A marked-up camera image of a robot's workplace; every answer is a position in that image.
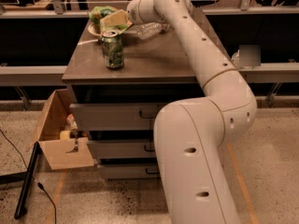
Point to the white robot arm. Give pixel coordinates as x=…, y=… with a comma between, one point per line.
x=187, y=133

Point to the clear plastic water bottle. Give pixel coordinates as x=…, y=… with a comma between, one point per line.
x=149, y=30

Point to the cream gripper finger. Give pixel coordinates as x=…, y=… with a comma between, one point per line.
x=117, y=20

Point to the grey drawer cabinet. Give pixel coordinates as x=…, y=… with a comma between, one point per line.
x=155, y=71

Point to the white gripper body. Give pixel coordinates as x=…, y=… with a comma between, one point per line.
x=135, y=12

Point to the green rice chip bag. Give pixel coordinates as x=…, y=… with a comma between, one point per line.
x=99, y=13

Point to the left clear sanitizer bottle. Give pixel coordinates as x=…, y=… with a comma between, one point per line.
x=236, y=59

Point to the green soda can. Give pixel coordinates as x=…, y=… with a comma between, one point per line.
x=112, y=49

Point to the open cardboard box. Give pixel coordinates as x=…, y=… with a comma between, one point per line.
x=60, y=154

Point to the black monitor stand bar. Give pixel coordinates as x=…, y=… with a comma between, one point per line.
x=27, y=180

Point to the tape roll in box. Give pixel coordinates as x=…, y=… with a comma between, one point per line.
x=65, y=135

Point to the white paper bowl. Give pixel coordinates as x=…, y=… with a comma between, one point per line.
x=94, y=29

